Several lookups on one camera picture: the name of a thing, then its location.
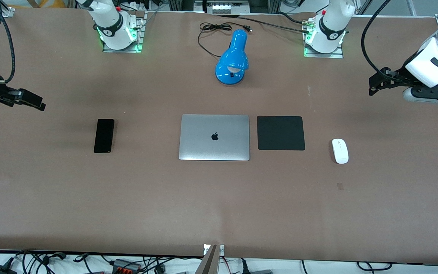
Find black smartphone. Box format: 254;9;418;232
94;119;115;153

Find black cable to arm base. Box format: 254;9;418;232
219;14;311;35

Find silver closed laptop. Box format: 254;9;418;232
178;114;251;161

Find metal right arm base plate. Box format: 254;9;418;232
102;11;145;53

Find camera stand beam with bracket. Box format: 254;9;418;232
194;244;225;274

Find black floor cable loop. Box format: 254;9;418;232
356;262;392;271

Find black orange connector box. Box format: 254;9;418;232
112;259;141;273

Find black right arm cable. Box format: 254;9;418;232
0;0;16;84

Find black lamp power cord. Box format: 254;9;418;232
198;22;252;58

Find tangled black floor cables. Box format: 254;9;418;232
14;249;90;274

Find yellow object behind table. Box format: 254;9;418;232
6;0;77;9

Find blue desk lamp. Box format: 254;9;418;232
215;29;249;85

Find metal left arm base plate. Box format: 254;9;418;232
303;19;344;59

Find grey power strip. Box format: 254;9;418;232
206;0;250;15

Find black mouse pad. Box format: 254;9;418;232
257;116;306;151

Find white computer mouse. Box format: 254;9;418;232
332;139;349;164

